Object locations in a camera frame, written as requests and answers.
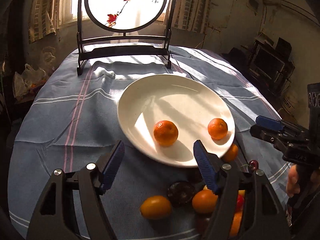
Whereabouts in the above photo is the small orange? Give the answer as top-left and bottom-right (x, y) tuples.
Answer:
(221, 144), (239, 163)

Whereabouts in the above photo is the dark red cherry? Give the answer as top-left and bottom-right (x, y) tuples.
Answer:
(241, 160), (259, 173)

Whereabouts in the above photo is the small orange mandarin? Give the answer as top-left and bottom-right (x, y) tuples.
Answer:
(207, 118), (228, 140)

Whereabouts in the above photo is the wrinkled dark passion fruit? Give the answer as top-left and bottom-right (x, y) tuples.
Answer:
(167, 180), (196, 205)

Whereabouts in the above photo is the red plum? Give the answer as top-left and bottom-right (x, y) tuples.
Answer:
(235, 194), (244, 212)

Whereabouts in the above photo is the large orange mandarin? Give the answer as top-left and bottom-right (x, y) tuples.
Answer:
(153, 120), (178, 147)

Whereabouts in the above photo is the medium orange mandarin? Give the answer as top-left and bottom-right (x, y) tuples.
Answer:
(229, 211), (242, 238)

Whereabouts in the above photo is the yellow orange citrus fruit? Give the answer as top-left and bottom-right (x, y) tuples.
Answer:
(140, 196), (172, 220)

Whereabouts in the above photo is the person's right hand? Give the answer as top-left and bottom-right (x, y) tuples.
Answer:
(286, 165), (300, 198)

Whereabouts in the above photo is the blue striped tablecloth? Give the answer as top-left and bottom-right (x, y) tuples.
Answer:
(8, 47), (290, 239)

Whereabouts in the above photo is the white oval plate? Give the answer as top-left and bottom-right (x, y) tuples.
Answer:
(117, 74), (235, 168)

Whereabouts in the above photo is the checkered curtain right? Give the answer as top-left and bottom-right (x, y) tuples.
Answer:
(172, 0), (211, 34)

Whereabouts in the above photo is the checkered curtain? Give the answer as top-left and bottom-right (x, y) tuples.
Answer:
(172, 0), (211, 34)
(28, 0), (75, 43)

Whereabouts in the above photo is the round painted screen stand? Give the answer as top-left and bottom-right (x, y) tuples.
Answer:
(76, 0), (176, 75)

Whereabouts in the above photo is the checkered curtain left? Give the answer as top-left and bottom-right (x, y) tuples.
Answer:
(28, 0), (75, 43)

